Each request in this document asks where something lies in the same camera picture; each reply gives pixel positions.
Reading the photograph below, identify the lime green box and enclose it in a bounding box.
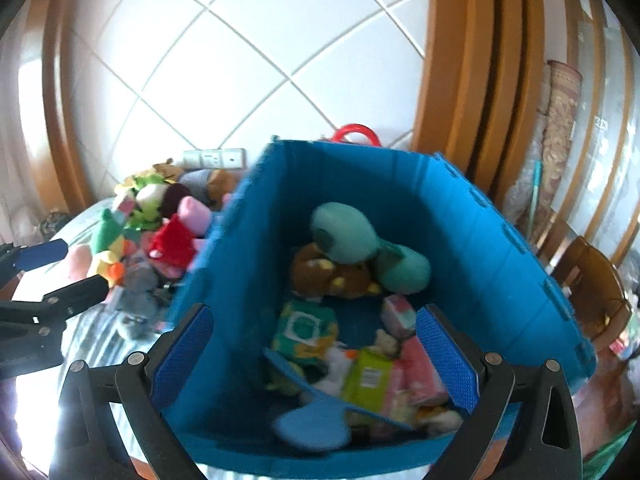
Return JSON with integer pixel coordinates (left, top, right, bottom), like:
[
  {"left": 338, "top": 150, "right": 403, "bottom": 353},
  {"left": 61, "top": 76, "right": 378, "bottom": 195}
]
[{"left": 342, "top": 347, "right": 396, "bottom": 413}]

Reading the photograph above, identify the green white packet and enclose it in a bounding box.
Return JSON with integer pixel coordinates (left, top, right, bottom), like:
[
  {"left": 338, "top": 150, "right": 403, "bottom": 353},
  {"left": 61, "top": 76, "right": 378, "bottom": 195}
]
[{"left": 270, "top": 300, "right": 338, "bottom": 361}]

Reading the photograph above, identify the green cloth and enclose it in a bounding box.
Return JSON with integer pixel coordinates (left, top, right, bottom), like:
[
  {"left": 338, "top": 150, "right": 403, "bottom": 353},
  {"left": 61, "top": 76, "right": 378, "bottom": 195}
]
[{"left": 582, "top": 425, "right": 640, "bottom": 480}]

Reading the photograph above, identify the grey mouse plush toy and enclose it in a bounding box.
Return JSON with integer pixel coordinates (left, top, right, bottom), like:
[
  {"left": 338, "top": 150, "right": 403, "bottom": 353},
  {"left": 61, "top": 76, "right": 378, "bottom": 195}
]
[{"left": 117, "top": 260, "right": 173, "bottom": 341}]

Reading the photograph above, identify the pink starfish plush toy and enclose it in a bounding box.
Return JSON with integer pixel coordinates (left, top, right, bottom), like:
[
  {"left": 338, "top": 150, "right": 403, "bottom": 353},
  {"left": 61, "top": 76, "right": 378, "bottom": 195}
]
[{"left": 65, "top": 242, "right": 96, "bottom": 283}]

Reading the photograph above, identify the small white plush toy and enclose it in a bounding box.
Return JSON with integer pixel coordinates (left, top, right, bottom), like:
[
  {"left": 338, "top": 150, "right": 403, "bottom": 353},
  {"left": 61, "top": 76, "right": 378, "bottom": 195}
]
[{"left": 315, "top": 345, "right": 357, "bottom": 396}]

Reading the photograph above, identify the striped cloth-covered desktop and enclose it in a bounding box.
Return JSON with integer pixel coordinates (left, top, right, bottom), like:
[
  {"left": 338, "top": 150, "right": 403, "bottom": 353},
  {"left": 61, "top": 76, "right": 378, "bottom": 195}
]
[{"left": 10, "top": 195, "right": 281, "bottom": 480}]

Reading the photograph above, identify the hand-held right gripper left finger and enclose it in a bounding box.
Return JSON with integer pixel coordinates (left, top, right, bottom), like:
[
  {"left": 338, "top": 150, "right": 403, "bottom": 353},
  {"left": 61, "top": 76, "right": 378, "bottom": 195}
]
[{"left": 49, "top": 303, "right": 215, "bottom": 480}]

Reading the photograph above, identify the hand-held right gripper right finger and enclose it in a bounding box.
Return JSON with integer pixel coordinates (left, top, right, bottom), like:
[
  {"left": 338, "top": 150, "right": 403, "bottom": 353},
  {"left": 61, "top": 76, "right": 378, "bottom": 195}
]
[{"left": 417, "top": 303, "right": 583, "bottom": 480}]

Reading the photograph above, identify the small pink packet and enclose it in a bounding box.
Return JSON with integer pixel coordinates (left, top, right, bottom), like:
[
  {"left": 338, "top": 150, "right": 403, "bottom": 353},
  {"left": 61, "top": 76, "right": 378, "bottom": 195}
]
[{"left": 382, "top": 294, "right": 418, "bottom": 336}]

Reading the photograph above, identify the green frog plush toy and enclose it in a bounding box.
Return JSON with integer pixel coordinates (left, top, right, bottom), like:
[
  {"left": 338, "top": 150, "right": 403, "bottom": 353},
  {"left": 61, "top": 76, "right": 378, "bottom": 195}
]
[{"left": 115, "top": 172, "right": 176, "bottom": 228}]

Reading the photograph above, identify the blue storage box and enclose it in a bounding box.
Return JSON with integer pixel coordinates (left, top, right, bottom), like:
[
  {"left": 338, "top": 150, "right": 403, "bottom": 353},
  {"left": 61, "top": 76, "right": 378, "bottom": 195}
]
[{"left": 162, "top": 137, "right": 598, "bottom": 471}]

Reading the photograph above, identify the brown plush toy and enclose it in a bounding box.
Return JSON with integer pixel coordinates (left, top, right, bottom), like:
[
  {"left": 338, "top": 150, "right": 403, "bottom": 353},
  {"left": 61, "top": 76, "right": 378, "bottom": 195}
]
[{"left": 291, "top": 242, "right": 383, "bottom": 301}]

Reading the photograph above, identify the teal pole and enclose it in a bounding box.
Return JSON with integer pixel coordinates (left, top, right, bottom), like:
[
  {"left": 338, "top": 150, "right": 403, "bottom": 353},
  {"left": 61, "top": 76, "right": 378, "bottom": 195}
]
[{"left": 527, "top": 160, "right": 543, "bottom": 241}]

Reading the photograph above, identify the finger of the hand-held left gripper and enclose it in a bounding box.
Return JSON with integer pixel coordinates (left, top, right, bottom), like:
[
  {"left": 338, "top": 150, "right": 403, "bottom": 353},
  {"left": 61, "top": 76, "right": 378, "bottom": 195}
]
[
  {"left": 0, "top": 276, "right": 109, "bottom": 337},
  {"left": 0, "top": 239, "right": 70, "bottom": 286}
]

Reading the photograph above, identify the rolled patterned carpet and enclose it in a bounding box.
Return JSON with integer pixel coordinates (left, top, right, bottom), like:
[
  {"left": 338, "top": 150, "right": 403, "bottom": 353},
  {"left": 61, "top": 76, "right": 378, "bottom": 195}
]
[{"left": 537, "top": 60, "right": 583, "bottom": 211}]

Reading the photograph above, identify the red case with handle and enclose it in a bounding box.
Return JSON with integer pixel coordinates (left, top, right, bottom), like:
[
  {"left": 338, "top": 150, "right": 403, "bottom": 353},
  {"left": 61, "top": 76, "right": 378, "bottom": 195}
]
[{"left": 332, "top": 122, "right": 382, "bottom": 147}]

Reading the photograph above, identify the dark maroon plush toy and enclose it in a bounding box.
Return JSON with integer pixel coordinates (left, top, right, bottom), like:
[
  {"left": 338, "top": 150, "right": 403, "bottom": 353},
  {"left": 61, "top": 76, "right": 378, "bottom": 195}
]
[{"left": 160, "top": 182, "right": 193, "bottom": 218}]

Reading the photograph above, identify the teal plush toy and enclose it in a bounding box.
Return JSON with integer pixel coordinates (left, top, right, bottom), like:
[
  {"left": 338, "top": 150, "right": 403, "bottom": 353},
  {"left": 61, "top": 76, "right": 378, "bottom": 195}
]
[{"left": 310, "top": 202, "right": 432, "bottom": 295}]

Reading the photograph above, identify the grey striped plush toy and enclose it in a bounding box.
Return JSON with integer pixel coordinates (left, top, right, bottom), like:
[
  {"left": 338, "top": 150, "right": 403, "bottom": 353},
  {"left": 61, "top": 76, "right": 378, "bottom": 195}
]
[{"left": 177, "top": 169, "right": 236, "bottom": 202}]

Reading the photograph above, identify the wooden door frame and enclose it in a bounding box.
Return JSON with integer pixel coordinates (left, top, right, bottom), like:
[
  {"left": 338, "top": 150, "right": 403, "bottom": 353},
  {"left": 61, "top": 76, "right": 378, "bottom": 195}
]
[{"left": 412, "top": 0, "right": 546, "bottom": 196}]

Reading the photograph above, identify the large pink packet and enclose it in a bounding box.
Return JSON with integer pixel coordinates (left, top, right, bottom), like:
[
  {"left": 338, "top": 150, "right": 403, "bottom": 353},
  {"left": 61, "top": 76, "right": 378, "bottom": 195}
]
[{"left": 397, "top": 335, "right": 448, "bottom": 403}]

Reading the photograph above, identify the wooden chair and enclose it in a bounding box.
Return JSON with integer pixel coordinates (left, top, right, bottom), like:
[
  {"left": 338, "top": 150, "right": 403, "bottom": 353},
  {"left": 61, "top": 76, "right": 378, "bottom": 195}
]
[{"left": 550, "top": 235, "right": 633, "bottom": 356}]

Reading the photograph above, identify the pink pig plush red dress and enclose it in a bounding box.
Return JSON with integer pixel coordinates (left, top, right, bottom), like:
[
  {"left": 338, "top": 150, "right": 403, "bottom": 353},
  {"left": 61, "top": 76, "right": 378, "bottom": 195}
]
[{"left": 142, "top": 195, "right": 213, "bottom": 281}]

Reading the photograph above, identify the yellow white plush toy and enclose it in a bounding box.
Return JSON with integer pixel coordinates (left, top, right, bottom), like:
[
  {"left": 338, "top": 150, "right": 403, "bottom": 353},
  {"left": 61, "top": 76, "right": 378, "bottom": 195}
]
[{"left": 417, "top": 405, "right": 463, "bottom": 433}]

